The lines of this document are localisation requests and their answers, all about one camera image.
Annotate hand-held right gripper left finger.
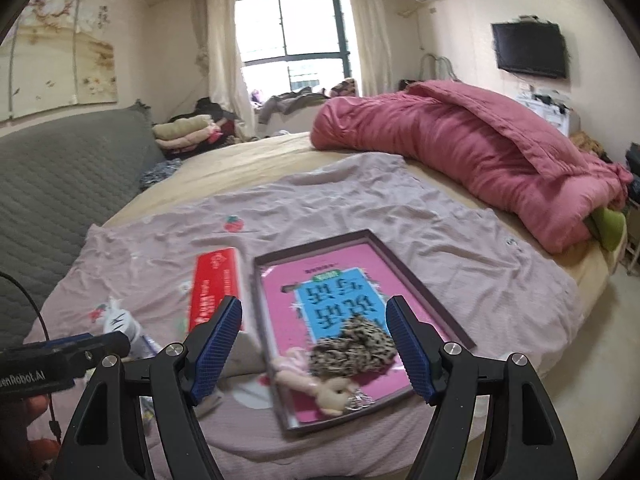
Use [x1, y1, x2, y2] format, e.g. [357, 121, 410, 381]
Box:
[52, 295, 244, 480]

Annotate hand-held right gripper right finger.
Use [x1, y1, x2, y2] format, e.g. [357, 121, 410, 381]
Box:
[385, 295, 576, 480]

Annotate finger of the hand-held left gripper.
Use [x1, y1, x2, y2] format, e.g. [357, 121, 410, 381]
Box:
[47, 331, 132, 377]

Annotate leopard print scrunchie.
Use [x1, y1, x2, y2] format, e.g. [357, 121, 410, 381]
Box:
[309, 316, 398, 377]

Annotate dark shallow tray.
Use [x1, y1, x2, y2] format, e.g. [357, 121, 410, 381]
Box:
[252, 229, 477, 440]

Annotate person's left hand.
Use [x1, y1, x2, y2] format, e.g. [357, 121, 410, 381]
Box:
[0, 394, 63, 480]

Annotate red and white box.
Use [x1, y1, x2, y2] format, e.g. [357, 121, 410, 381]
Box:
[186, 247, 268, 378]

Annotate pink book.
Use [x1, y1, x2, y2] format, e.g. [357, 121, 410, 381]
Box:
[264, 245, 453, 423]

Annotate pink strawberry print blanket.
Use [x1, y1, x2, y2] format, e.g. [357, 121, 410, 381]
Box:
[22, 152, 583, 480]

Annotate grey quilted headboard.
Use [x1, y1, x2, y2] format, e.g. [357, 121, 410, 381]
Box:
[0, 102, 168, 348]

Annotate dark patterned cloth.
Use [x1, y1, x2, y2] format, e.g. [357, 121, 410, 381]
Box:
[140, 159, 183, 190]

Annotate pink comforter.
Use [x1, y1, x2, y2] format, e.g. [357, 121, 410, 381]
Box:
[310, 80, 633, 255]

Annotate pile of folded clothes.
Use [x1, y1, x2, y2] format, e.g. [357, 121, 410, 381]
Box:
[151, 114, 226, 151]

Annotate green pillow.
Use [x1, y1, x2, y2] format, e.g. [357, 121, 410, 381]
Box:
[587, 207, 627, 252]

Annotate dark clothes heap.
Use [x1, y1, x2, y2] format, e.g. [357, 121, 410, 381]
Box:
[195, 97, 243, 136]

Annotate clothes on window sill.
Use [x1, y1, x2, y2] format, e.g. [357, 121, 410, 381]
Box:
[257, 77, 361, 123]

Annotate cluttered white shelf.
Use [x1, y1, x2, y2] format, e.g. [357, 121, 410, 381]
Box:
[517, 87, 581, 136]

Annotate metal rack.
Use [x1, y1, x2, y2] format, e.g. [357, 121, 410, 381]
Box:
[420, 52, 458, 83]

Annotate cream curtain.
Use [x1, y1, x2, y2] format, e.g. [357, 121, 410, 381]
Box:
[345, 0, 396, 96]
[197, 0, 256, 138]

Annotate window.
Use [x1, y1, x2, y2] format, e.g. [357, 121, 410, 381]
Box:
[234, 0, 351, 92]

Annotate black cable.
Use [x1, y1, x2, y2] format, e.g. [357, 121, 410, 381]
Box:
[0, 271, 63, 443]

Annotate floral wall poster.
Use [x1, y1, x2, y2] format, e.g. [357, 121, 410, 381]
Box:
[0, 0, 118, 123]

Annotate black wall television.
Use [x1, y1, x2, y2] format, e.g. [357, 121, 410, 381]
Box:
[491, 21, 568, 80]

